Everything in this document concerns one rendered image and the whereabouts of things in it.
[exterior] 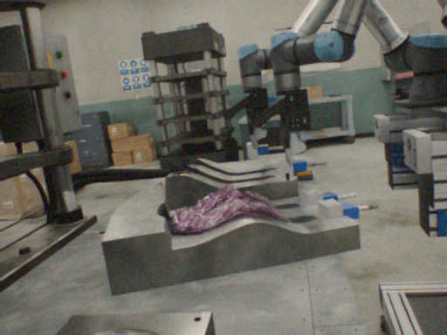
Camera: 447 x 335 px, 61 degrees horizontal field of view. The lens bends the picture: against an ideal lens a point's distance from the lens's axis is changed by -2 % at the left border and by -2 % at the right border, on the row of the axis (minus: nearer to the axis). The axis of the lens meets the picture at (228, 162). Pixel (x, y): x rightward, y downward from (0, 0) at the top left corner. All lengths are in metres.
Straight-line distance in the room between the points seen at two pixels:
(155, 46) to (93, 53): 3.45
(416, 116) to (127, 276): 1.12
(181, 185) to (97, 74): 7.47
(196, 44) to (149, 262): 4.49
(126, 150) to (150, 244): 7.23
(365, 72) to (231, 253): 7.13
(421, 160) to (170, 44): 4.46
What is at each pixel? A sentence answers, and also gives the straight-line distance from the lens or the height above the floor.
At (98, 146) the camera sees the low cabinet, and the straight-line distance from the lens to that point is 8.05.
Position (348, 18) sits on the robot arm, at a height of 1.30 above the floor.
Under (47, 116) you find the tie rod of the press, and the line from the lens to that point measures 1.36.
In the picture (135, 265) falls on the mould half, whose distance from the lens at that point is 0.76.
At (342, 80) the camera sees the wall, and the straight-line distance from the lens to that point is 7.69.
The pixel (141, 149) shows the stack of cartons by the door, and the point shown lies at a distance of 7.83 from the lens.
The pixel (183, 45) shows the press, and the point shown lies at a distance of 5.16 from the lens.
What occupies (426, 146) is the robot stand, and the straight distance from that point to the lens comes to 1.00.
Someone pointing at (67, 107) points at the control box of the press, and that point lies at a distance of 1.68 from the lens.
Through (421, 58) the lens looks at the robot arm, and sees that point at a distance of 1.53.
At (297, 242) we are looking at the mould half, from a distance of 0.79.
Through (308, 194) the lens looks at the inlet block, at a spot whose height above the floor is 0.88.
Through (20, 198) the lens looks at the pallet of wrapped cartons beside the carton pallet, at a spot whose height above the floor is 0.31.
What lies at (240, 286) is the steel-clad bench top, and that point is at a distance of 0.73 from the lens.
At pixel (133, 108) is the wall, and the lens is 8.22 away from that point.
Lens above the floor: 1.14
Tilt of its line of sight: 10 degrees down
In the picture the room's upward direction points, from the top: 7 degrees counter-clockwise
